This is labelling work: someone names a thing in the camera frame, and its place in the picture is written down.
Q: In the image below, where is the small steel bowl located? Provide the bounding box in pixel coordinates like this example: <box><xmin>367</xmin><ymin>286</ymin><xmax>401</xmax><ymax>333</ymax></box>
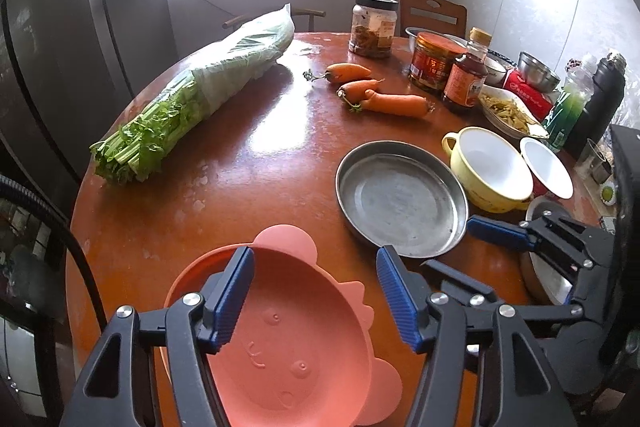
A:
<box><xmin>518</xmin><ymin>52</ymin><xmax>560</xmax><ymax>93</ymax></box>

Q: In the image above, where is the white ceramic bowl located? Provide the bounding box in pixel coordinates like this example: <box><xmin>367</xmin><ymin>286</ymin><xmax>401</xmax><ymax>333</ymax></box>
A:
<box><xmin>484</xmin><ymin>55</ymin><xmax>508</xmax><ymax>88</ymax></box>

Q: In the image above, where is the green drink plastic bottle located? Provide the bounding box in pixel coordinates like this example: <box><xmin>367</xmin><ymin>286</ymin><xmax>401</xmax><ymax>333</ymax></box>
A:
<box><xmin>542</xmin><ymin>64</ymin><xmax>593</xmax><ymax>153</ymax></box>

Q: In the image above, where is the yellow enamel bowl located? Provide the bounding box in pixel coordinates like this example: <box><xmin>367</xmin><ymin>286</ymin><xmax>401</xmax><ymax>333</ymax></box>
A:
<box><xmin>440</xmin><ymin>127</ymin><xmax>534</xmax><ymax>215</ymax></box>

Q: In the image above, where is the bagged celery bunch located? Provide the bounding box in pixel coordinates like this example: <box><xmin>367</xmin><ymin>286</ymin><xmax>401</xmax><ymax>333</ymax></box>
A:
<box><xmin>90</xmin><ymin>4</ymin><xmax>295</xmax><ymax>184</ymax></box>

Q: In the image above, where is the white dish with noodles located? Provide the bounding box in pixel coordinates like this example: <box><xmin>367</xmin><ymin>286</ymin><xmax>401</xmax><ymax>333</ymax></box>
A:
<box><xmin>478</xmin><ymin>86</ymin><xmax>549</xmax><ymax>140</ymax></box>

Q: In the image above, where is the grey refrigerator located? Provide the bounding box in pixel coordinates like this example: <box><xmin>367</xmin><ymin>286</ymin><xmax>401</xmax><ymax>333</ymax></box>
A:
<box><xmin>1</xmin><ymin>0</ymin><xmax>178</xmax><ymax>213</ymax></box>

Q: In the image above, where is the red chili sauce jar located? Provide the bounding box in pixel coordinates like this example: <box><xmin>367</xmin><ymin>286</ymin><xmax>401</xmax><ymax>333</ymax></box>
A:
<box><xmin>409</xmin><ymin>39</ymin><xmax>465</xmax><ymax>94</ymax></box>

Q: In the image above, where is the carrot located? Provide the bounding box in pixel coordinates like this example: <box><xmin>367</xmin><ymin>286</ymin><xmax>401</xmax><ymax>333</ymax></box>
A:
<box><xmin>352</xmin><ymin>90</ymin><xmax>434</xmax><ymax>119</ymax></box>
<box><xmin>303</xmin><ymin>63</ymin><xmax>371</xmax><ymax>84</ymax></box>
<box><xmin>336</xmin><ymin>79</ymin><xmax>383</xmax><ymax>105</ymax></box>

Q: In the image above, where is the dark steel bowl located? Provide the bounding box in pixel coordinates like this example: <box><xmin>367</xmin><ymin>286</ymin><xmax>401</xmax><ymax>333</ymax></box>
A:
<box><xmin>405</xmin><ymin>27</ymin><xmax>451</xmax><ymax>52</ymax></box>

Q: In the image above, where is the clear pickle jar black lid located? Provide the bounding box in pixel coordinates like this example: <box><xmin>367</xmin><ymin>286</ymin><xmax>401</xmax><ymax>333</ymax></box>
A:
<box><xmin>348</xmin><ymin>0</ymin><xmax>399</xmax><ymax>60</ymax></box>

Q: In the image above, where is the red tissue box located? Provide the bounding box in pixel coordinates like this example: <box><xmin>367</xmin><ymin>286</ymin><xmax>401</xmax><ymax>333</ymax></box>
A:
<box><xmin>503</xmin><ymin>68</ymin><xmax>560</xmax><ymax>121</ymax></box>

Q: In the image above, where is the brown sauce bottle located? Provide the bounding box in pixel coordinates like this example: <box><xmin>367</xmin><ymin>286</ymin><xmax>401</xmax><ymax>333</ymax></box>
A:
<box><xmin>442</xmin><ymin>27</ymin><xmax>491</xmax><ymax>114</ymax></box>

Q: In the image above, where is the carrot nearest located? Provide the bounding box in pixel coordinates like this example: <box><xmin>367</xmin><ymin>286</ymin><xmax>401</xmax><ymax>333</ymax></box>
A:
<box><xmin>352</xmin><ymin>90</ymin><xmax>434</xmax><ymax>119</ymax></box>

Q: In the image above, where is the carrot farthest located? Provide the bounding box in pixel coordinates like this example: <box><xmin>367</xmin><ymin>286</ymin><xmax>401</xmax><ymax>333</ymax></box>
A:
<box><xmin>303</xmin><ymin>63</ymin><xmax>371</xmax><ymax>84</ymax></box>

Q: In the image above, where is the large steel bowl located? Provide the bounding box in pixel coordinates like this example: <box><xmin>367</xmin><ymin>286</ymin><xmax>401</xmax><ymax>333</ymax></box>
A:
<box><xmin>520</xmin><ymin>196</ymin><xmax>572</xmax><ymax>306</ymax></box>

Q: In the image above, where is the black cable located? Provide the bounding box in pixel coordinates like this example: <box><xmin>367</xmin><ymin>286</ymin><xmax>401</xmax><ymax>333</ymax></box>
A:
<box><xmin>0</xmin><ymin>172</ymin><xmax>109</xmax><ymax>333</ymax></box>

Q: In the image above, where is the wooden chair far side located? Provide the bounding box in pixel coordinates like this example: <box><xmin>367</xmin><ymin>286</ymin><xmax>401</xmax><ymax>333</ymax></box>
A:
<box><xmin>222</xmin><ymin>4</ymin><xmax>326</xmax><ymax>32</ymax></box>

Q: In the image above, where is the small steel cup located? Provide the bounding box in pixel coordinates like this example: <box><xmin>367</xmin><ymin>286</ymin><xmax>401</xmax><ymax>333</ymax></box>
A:
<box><xmin>589</xmin><ymin>155</ymin><xmax>612</xmax><ymax>184</ymax></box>

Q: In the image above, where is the clear plastic cup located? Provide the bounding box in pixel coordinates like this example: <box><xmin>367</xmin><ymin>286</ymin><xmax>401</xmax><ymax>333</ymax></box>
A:
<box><xmin>574</xmin><ymin>138</ymin><xmax>601</xmax><ymax>179</ymax></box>

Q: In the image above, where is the pink bear plastic plate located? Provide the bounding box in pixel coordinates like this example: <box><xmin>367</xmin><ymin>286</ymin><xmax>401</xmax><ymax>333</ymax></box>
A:
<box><xmin>159</xmin><ymin>223</ymin><xmax>405</xmax><ymax>427</ymax></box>

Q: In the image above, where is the red instant noodle bowl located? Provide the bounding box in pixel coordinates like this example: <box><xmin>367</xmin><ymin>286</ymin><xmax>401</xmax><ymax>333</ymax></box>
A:
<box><xmin>520</xmin><ymin>136</ymin><xmax>574</xmax><ymax>199</ymax></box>

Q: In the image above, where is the steel pan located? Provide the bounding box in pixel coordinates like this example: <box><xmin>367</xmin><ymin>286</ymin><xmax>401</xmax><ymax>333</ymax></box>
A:
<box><xmin>334</xmin><ymin>140</ymin><xmax>469</xmax><ymax>259</ymax></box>

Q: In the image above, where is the carrot middle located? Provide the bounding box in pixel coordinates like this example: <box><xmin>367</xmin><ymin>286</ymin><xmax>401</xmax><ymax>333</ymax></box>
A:
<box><xmin>336</xmin><ymin>79</ymin><xmax>383</xmax><ymax>105</ymax></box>

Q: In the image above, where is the black thermos flask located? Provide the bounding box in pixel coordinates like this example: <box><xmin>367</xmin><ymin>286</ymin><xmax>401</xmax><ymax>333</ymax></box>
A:
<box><xmin>564</xmin><ymin>52</ymin><xmax>627</xmax><ymax>159</ymax></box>

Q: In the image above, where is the fruit in foam net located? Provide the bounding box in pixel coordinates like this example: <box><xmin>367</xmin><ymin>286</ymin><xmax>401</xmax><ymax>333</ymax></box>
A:
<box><xmin>599</xmin><ymin>179</ymin><xmax>617</xmax><ymax>207</ymax></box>

